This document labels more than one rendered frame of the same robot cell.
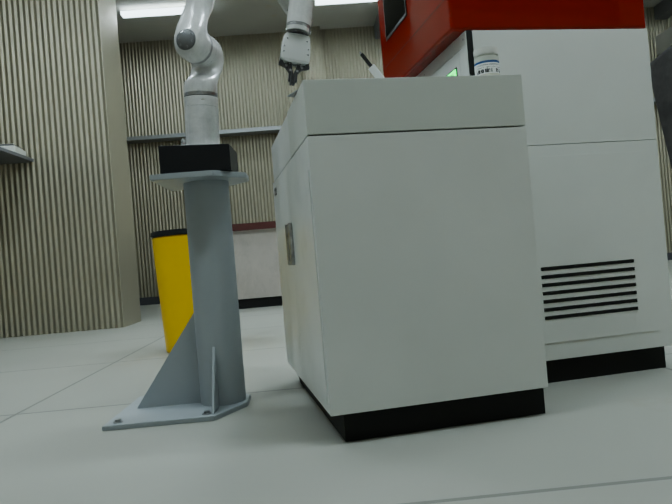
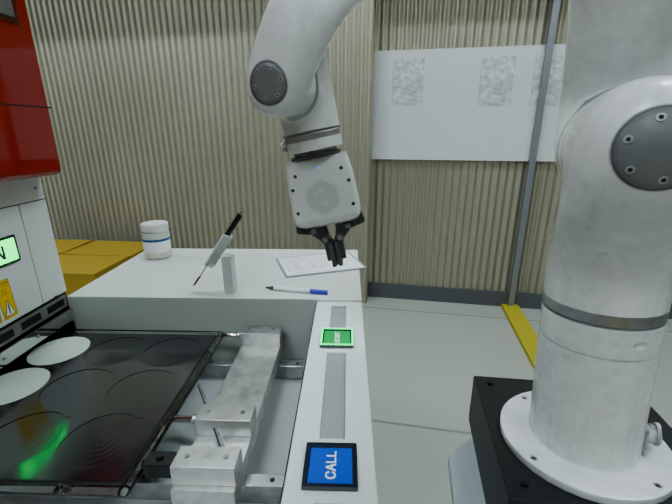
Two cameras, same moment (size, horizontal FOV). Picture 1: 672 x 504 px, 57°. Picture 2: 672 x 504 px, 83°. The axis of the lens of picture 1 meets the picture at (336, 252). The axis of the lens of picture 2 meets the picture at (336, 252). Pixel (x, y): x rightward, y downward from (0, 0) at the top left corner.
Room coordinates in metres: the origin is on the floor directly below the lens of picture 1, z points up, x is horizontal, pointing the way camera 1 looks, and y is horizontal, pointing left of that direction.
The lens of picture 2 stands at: (2.68, 0.23, 1.30)
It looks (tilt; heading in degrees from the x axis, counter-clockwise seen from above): 18 degrees down; 193
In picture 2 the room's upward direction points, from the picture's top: straight up
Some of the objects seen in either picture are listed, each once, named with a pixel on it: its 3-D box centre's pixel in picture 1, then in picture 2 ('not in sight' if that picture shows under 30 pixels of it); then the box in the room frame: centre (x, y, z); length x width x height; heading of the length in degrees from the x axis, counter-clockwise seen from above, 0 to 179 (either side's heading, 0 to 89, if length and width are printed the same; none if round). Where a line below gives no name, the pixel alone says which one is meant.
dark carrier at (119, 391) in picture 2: not in sight; (77, 388); (2.26, -0.30, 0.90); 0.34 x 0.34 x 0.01; 11
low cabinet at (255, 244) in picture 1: (296, 261); not in sight; (8.32, 0.53, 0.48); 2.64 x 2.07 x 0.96; 2
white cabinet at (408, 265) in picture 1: (382, 278); not in sight; (2.15, -0.15, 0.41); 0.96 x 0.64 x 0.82; 11
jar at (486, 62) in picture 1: (486, 66); (156, 239); (1.80, -0.48, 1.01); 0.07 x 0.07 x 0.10
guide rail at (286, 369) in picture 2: not in sight; (190, 367); (2.09, -0.21, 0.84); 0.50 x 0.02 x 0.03; 101
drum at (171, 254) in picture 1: (193, 289); not in sight; (3.86, 0.90, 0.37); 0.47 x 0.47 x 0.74
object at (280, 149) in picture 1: (292, 151); (335, 427); (2.24, 0.13, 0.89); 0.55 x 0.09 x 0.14; 11
